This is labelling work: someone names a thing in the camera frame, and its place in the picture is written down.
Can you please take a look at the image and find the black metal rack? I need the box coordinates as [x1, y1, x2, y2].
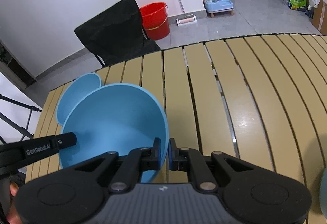
[0, 94, 43, 144]

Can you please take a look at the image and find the blue pet water feeder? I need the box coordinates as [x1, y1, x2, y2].
[203, 0, 234, 18]

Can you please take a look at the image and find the green pet food bag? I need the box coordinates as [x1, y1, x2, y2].
[288, 0, 307, 11]

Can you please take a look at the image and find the large cardboard box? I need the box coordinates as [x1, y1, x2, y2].
[311, 0, 327, 35]

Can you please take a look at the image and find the black folding chair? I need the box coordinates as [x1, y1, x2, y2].
[74, 0, 161, 67]

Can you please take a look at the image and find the large blue bowl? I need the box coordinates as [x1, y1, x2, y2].
[59, 83, 169, 168]

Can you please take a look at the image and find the white mop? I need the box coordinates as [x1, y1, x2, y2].
[176, 0, 197, 26]

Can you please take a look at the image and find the person's hand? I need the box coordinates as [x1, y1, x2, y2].
[6, 181, 22, 224]

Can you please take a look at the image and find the red plastic bucket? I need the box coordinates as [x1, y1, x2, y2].
[140, 2, 170, 41]

